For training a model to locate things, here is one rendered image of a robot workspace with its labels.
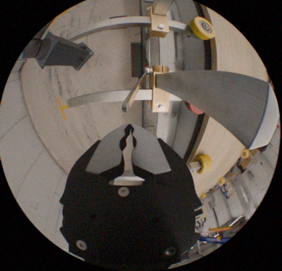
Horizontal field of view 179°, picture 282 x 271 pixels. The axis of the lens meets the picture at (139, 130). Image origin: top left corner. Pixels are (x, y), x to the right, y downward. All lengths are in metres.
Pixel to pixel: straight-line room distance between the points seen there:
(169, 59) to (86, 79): 1.01
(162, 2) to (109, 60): 1.00
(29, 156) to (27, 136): 0.46
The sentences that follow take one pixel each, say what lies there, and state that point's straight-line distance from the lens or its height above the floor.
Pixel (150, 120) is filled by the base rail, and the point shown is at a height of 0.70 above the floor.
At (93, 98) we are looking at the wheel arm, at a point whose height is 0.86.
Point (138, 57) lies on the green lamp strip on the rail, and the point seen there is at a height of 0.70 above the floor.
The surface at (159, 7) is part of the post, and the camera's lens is 0.32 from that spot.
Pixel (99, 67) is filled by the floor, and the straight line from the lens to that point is 1.21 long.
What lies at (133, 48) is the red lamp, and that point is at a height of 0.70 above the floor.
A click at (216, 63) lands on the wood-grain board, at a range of 0.34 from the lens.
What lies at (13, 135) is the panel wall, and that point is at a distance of 2.64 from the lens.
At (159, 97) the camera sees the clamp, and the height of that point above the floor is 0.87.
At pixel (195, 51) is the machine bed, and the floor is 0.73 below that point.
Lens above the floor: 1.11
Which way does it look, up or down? 58 degrees down
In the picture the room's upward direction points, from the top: 175 degrees clockwise
